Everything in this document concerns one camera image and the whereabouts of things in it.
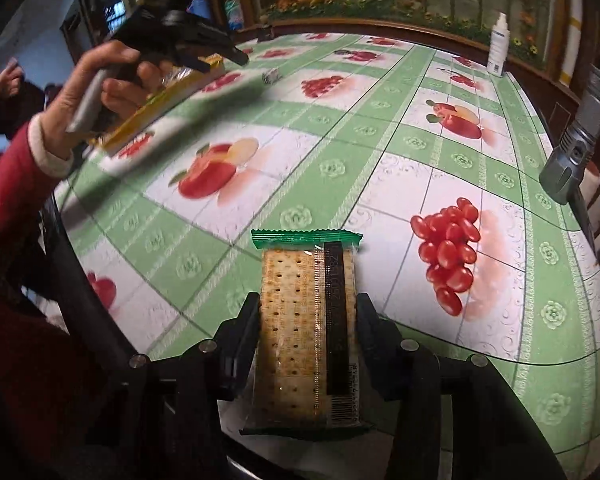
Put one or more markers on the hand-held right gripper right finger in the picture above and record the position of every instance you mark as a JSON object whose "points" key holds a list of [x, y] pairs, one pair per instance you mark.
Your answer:
{"points": [[372, 340]]}

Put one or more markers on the person's left forearm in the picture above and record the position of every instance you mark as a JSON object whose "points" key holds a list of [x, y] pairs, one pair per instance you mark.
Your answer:
{"points": [[10, 185]]}

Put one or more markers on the person's dark red clothing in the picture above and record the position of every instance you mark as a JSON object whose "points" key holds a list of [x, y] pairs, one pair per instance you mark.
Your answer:
{"points": [[30, 385]]}

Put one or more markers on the blue thermos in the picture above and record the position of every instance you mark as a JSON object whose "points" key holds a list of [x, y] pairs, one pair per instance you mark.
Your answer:
{"points": [[200, 10]]}

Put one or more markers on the small black object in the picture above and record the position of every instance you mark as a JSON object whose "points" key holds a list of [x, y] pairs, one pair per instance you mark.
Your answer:
{"points": [[266, 35]]}

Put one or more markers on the wrapped bottle pack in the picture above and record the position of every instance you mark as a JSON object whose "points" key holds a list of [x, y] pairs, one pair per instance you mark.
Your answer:
{"points": [[233, 15]]}

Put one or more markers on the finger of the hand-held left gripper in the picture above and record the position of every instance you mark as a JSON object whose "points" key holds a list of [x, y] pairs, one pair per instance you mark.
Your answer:
{"points": [[190, 60], [225, 45]]}

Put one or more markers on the person's left hand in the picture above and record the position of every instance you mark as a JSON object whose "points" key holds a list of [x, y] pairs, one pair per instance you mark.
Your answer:
{"points": [[80, 90]]}

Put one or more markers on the yellow cardboard box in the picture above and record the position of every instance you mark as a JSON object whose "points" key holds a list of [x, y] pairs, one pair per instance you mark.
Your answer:
{"points": [[145, 110]]}

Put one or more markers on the small white dotted cube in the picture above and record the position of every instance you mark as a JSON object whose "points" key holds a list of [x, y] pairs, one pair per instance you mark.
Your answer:
{"points": [[272, 76]]}

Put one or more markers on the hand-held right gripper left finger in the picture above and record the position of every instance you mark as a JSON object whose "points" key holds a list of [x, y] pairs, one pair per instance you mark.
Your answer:
{"points": [[245, 335]]}

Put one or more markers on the green cracker packet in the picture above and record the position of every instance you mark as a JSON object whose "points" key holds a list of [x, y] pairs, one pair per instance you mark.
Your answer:
{"points": [[290, 320]]}

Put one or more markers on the barred window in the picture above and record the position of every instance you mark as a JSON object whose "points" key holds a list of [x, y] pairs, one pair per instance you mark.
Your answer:
{"points": [[114, 15]]}

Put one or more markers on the white spray bottle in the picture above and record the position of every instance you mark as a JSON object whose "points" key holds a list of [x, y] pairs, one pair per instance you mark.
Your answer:
{"points": [[497, 50]]}

